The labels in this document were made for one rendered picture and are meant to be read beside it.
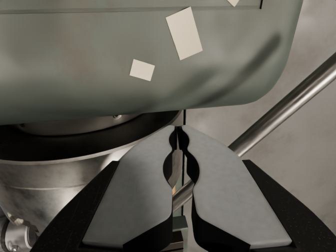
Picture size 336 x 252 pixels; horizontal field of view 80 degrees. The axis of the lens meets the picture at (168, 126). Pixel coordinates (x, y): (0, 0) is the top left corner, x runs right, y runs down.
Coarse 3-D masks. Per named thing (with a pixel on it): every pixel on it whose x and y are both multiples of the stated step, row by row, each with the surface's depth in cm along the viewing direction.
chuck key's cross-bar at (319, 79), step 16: (304, 80) 13; (320, 80) 12; (288, 96) 13; (304, 96) 13; (272, 112) 13; (288, 112) 13; (256, 128) 14; (272, 128) 14; (240, 144) 14; (176, 192) 17; (176, 208) 17
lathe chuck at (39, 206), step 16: (176, 160) 31; (176, 176) 33; (0, 192) 23; (16, 192) 22; (32, 192) 22; (48, 192) 21; (64, 192) 22; (16, 208) 24; (32, 208) 23; (48, 208) 23; (16, 224) 27; (32, 224) 25
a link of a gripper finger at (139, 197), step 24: (144, 144) 10; (168, 144) 10; (120, 168) 9; (144, 168) 9; (168, 168) 10; (120, 192) 8; (144, 192) 8; (168, 192) 8; (96, 216) 7; (120, 216) 7; (144, 216) 7; (168, 216) 7; (96, 240) 6; (120, 240) 6; (144, 240) 6; (168, 240) 7
